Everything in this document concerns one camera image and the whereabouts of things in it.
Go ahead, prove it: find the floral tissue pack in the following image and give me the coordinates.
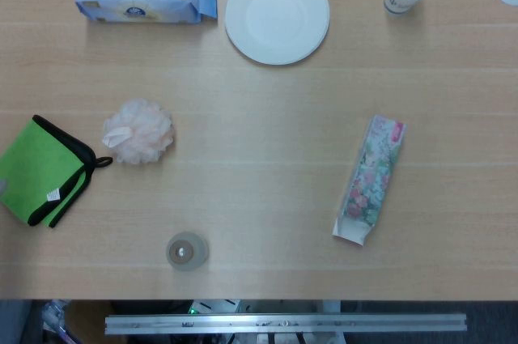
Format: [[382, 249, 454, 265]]
[[332, 114, 408, 247]]

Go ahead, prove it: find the robot base electronics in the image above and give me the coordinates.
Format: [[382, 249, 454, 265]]
[[188, 299, 244, 315]]

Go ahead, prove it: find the pink bath pouf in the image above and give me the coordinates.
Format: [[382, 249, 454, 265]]
[[101, 98, 176, 166]]

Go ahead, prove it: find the white paper plate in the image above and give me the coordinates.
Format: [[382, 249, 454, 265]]
[[224, 0, 331, 66]]

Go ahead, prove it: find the green cloth black trim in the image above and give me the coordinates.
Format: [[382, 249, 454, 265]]
[[0, 114, 114, 228]]

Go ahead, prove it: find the aluminium rail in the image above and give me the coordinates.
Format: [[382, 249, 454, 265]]
[[104, 312, 468, 336]]

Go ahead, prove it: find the cable bundle under table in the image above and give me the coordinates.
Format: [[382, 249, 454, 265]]
[[42, 299, 72, 344]]

